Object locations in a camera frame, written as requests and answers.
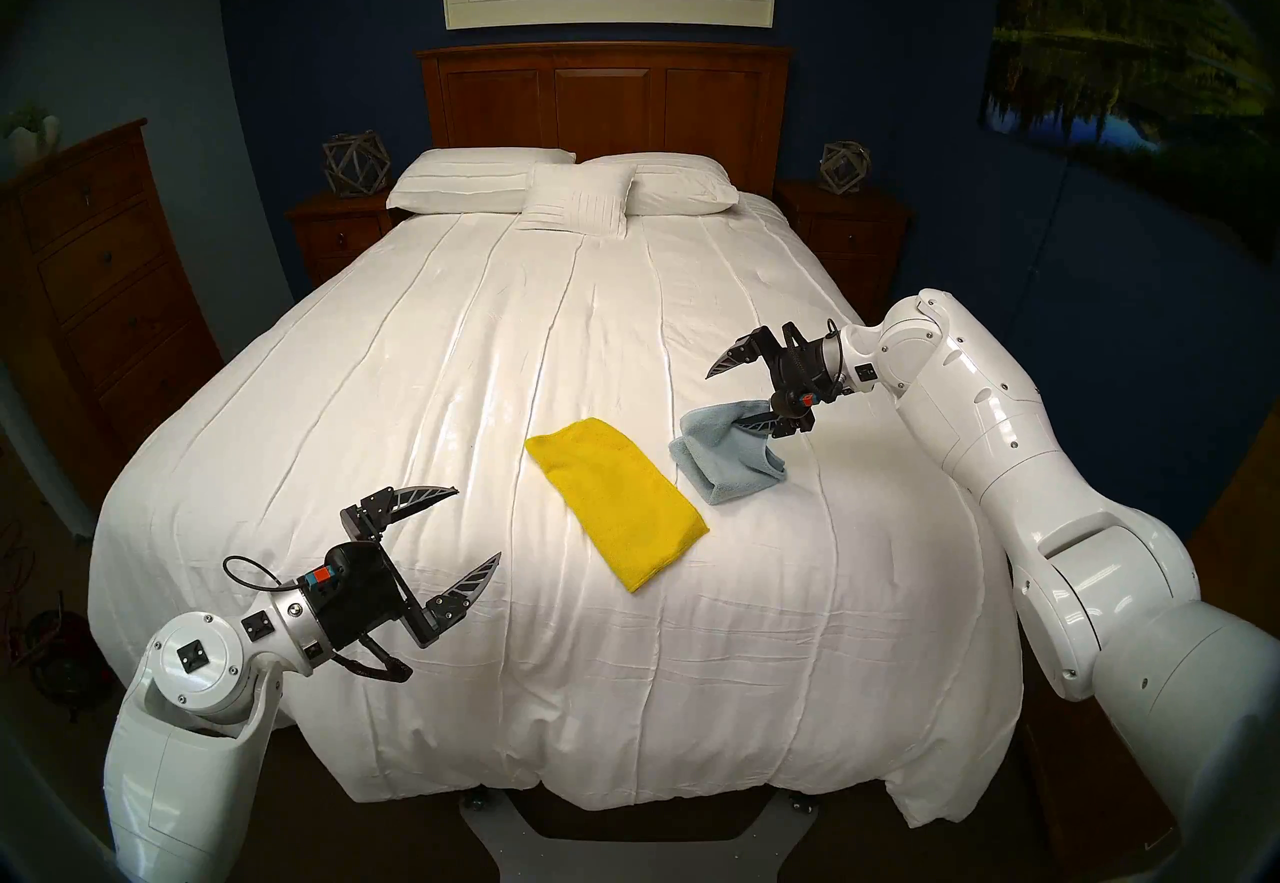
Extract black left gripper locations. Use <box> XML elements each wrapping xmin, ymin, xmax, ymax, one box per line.
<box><xmin>298</xmin><ymin>482</ymin><xmax>502</xmax><ymax>654</ymax></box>

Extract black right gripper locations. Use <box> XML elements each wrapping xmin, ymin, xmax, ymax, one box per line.
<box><xmin>705</xmin><ymin>322</ymin><xmax>851</xmax><ymax>440</ymax></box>

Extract light blue hand towel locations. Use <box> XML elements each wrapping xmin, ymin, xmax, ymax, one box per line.
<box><xmin>668</xmin><ymin>401</ymin><xmax>788</xmax><ymax>507</ymax></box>

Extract yellow hand towel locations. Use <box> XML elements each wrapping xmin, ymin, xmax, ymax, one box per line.
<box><xmin>524</xmin><ymin>417</ymin><xmax>711</xmax><ymax>594</ymax></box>

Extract brown wooden nightstand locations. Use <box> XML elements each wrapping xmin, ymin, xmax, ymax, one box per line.
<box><xmin>286</xmin><ymin>191</ymin><xmax>411</xmax><ymax>287</ymax></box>
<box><xmin>775</xmin><ymin>181</ymin><xmax>913</xmax><ymax>332</ymax></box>

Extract large white pillow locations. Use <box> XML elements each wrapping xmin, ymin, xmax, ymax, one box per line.
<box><xmin>386</xmin><ymin>148</ymin><xmax>578</xmax><ymax>217</ymax></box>
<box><xmin>578</xmin><ymin>153</ymin><xmax>741</xmax><ymax>219</ymax></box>

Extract bed with white comforter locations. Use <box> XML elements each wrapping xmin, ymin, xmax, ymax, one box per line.
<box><xmin>88</xmin><ymin>191</ymin><xmax>1023</xmax><ymax>829</ymax></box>

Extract small square white pillow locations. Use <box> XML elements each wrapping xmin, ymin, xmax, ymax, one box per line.
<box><xmin>515</xmin><ymin>163</ymin><xmax>638</xmax><ymax>240</ymax></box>

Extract brown wooden headboard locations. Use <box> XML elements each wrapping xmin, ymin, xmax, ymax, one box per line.
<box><xmin>415</xmin><ymin>43</ymin><xmax>796</xmax><ymax>200</ymax></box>

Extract brown wooden dresser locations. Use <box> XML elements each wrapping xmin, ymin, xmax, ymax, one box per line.
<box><xmin>0</xmin><ymin>119</ymin><xmax>225</xmax><ymax>512</ymax></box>

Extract forest lake poster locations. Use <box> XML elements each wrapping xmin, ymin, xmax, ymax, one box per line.
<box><xmin>980</xmin><ymin>0</ymin><xmax>1280</xmax><ymax>262</ymax></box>

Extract small white plant pot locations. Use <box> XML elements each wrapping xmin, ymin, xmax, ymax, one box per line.
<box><xmin>5</xmin><ymin>103</ymin><xmax>63</xmax><ymax>170</ymax></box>

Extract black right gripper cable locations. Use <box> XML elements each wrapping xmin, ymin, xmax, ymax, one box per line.
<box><xmin>800</xmin><ymin>319</ymin><xmax>857</xmax><ymax>412</ymax></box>

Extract black flat cable loop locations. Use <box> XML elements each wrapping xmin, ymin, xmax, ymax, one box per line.
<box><xmin>330</xmin><ymin>636</ymin><xmax>413</xmax><ymax>684</ymax></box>

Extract thin black cable loop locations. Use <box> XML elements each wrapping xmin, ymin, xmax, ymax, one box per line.
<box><xmin>220</xmin><ymin>553</ymin><xmax>301</xmax><ymax>592</ymax></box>

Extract grey geometric wire ornament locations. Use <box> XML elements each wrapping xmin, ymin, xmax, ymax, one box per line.
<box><xmin>819</xmin><ymin>141</ymin><xmax>872</xmax><ymax>196</ymax></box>
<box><xmin>321</xmin><ymin>131</ymin><xmax>392</xmax><ymax>199</ymax></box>

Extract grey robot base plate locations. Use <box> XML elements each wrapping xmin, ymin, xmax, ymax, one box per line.
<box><xmin>460</xmin><ymin>786</ymin><xmax>819</xmax><ymax>883</ymax></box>

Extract dark wall cable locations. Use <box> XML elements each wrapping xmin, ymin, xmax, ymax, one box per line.
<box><xmin>1005</xmin><ymin>161</ymin><xmax>1071</xmax><ymax>332</ymax></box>

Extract black floor device red cables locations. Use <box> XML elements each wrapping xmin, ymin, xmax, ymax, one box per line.
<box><xmin>0</xmin><ymin>519</ymin><xmax>119</xmax><ymax>722</ymax></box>

